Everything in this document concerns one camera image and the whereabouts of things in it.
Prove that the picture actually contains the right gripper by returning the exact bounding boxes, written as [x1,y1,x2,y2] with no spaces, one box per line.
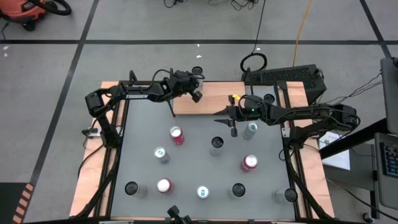
[213,95,249,138]

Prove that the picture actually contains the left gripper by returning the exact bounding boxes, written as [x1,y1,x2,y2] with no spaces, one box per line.
[171,70,206,103]

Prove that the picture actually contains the silver blue Red Bull can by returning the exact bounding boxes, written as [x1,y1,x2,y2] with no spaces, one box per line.
[196,185,210,200]
[242,121,259,141]
[153,146,171,165]

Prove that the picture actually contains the red Fanta strawberry can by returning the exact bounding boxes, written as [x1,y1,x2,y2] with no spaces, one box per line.
[169,125,185,146]
[156,177,174,195]
[239,154,259,174]

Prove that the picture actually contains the white paper sheet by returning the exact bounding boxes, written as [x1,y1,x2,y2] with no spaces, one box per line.
[320,130,351,171]

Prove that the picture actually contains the grey connector box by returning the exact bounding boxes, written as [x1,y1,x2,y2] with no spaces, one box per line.
[81,126,103,138]

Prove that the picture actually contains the grey monitor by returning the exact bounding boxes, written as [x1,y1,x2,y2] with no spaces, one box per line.
[380,57,398,135]

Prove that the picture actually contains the grey laptop keyboard deck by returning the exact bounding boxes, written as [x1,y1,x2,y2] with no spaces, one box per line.
[374,132,398,211]

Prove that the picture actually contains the orange shop vacuum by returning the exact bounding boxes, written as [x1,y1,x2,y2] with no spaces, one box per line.
[0,0,47,32]

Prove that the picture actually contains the black floor mat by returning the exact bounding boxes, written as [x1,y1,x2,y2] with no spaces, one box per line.
[0,182,32,224]

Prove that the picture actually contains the wooden shelf with black frame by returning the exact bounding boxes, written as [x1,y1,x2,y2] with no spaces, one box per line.
[164,67,252,118]

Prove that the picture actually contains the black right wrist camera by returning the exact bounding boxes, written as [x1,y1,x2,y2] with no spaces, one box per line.
[247,99,266,121]

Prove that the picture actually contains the coiled black cable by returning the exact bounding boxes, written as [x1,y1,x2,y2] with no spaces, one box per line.
[239,0,268,73]

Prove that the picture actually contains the black metal table frame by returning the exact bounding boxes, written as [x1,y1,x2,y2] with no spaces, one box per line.
[70,70,336,222]

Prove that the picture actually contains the tangled black floor cables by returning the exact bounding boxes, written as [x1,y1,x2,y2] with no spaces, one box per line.
[163,0,261,12]

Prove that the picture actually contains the yellow extension cable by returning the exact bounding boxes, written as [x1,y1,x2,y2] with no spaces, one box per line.
[292,0,313,68]

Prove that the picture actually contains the black vacuum hose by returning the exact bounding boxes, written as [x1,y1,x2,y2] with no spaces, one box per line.
[29,0,73,17]

